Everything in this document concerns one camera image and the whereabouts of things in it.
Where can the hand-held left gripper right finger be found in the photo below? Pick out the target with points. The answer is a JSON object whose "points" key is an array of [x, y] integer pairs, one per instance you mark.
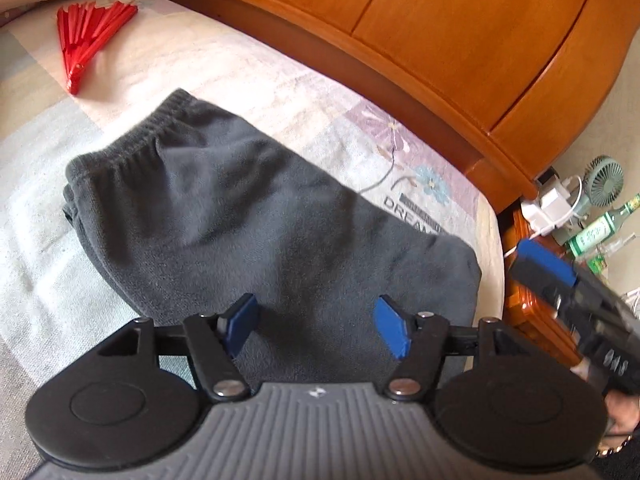
{"points": [[392, 327]]}

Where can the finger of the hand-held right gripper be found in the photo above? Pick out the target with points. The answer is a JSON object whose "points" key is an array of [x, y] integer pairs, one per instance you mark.
{"points": [[542, 265]]}

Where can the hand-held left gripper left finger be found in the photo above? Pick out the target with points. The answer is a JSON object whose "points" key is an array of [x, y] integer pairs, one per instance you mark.
{"points": [[244, 321]]}

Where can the dark grey pants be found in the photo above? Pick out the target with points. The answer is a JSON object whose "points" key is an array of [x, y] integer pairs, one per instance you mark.
{"points": [[250, 220]]}

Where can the person's right hand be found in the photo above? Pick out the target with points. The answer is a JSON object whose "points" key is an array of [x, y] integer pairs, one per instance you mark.
{"points": [[625, 410]]}

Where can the wooden nightstand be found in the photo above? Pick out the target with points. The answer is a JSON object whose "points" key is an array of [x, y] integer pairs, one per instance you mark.
{"points": [[530, 305]]}

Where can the white charger plug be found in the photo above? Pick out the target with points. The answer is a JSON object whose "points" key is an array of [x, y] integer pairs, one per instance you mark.
{"points": [[550, 205]]}

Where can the green glass bottle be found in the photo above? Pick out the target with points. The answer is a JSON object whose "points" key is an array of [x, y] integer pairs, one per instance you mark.
{"points": [[597, 232]]}

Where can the small desk fan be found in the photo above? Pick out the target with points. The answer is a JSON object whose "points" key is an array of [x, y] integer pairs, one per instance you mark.
{"points": [[605, 180]]}

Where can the bed with pastel patchwork sheet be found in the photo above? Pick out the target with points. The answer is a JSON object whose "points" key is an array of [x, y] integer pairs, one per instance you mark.
{"points": [[75, 285]]}

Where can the wooden bed headboard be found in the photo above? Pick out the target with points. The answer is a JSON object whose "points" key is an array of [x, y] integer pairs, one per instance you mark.
{"points": [[400, 35]]}

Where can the red folding fan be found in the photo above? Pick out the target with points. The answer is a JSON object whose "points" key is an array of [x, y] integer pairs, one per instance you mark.
{"points": [[87, 35]]}

